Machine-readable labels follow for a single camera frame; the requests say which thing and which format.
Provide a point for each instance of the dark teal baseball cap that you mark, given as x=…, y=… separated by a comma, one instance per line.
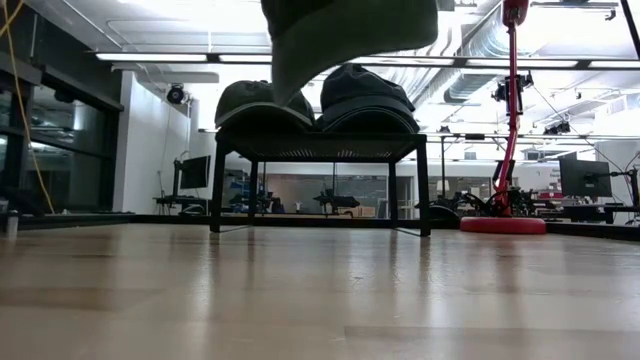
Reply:
x=365, y=85

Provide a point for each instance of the background black robot arm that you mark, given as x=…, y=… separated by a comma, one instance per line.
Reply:
x=337, y=201

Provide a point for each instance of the black perforated metal shelf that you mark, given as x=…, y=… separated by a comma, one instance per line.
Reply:
x=325, y=145

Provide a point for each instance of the black monitor on stand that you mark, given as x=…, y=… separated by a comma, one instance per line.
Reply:
x=196, y=171
x=585, y=177

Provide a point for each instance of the red desk lamp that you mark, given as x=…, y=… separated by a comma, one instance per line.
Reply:
x=502, y=226

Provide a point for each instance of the long ceiling light bar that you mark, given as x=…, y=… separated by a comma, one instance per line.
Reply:
x=150, y=57

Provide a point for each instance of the black round ceiling camera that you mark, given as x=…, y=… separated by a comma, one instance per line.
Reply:
x=176, y=94

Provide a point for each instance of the silver ventilation duct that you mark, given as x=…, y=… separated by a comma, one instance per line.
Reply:
x=470, y=85

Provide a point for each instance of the black clamp bracket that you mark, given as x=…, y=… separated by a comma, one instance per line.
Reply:
x=505, y=92

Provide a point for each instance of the black window frame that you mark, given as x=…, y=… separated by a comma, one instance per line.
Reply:
x=75, y=90

